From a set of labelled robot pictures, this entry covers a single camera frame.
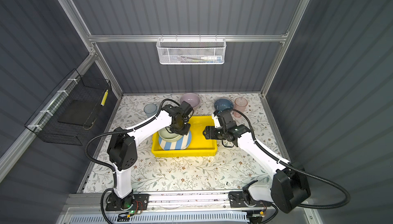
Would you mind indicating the pink plastic cup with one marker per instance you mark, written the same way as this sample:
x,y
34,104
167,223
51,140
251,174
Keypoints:
x,y
240,104

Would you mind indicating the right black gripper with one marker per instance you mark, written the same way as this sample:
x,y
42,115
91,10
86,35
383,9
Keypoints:
x,y
210,133

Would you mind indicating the floral table mat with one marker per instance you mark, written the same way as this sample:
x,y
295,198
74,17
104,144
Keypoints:
x,y
230,168

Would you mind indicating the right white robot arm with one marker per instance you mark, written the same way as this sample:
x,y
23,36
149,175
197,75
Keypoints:
x,y
288,188

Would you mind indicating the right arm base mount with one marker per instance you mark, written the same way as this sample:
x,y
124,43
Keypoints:
x,y
239,199

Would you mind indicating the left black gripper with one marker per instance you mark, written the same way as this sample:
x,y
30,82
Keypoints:
x,y
185,132

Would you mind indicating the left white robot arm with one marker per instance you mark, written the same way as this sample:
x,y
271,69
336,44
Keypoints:
x,y
122,149

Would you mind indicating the yellow tag on basket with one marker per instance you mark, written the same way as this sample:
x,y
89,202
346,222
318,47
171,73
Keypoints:
x,y
103,100

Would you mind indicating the aluminium front rail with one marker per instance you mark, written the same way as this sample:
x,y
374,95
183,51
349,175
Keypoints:
x,y
171,200

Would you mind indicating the blue plastic cup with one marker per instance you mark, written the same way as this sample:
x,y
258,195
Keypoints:
x,y
150,110

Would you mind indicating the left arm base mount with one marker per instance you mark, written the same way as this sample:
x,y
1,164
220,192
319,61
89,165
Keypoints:
x,y
132,202

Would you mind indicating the dark blue bowl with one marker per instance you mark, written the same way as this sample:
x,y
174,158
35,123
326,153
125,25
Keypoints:
x,y
222,104

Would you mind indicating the purple bowl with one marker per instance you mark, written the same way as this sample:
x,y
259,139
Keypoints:
x,y
193,99

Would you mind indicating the white marker in basket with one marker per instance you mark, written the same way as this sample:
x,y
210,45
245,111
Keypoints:
x,y
212,59

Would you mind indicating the yellow plastic bin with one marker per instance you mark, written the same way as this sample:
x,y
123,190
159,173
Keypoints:
x,y
199,145

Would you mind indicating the white wire mesh basket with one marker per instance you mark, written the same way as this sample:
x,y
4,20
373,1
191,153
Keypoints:
x,y
189,50

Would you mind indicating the light green bowl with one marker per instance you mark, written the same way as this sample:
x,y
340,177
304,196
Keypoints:
x,y
169,136

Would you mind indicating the black wire basket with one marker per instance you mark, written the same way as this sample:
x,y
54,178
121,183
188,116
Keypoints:
x,y
72,112

